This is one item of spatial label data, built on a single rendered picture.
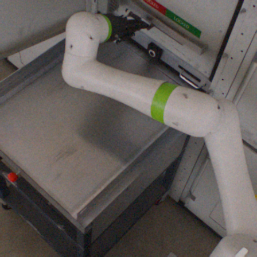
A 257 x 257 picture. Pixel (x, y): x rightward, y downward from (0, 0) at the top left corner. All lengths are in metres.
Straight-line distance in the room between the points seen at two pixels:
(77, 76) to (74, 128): 0.28
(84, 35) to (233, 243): 0.72
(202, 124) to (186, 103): 0.07
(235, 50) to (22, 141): 0.78
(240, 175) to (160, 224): 1.10
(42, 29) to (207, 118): 0.93
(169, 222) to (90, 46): 1.28
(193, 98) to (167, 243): 1.28
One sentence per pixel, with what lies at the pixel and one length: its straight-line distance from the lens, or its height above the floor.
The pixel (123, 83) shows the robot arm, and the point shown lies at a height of 1.19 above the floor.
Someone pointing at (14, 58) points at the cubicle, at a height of 0.13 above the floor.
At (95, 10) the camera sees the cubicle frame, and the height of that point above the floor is 0.91.
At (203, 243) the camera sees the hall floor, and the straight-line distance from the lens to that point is 2.39.
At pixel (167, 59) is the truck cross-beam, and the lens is 1.79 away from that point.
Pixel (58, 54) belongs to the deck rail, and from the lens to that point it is 1.81.
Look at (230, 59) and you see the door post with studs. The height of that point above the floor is 1.11.
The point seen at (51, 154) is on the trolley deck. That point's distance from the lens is 1.55.
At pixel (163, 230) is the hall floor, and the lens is 2.36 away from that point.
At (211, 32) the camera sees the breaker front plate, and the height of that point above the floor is 1.12.
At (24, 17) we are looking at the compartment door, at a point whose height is 0.97.
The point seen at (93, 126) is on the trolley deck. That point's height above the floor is 0.85.
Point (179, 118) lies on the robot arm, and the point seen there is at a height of 1.23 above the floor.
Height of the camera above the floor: 2.18
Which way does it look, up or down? 57 degrees down
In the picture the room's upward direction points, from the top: 10 degrees clockwise
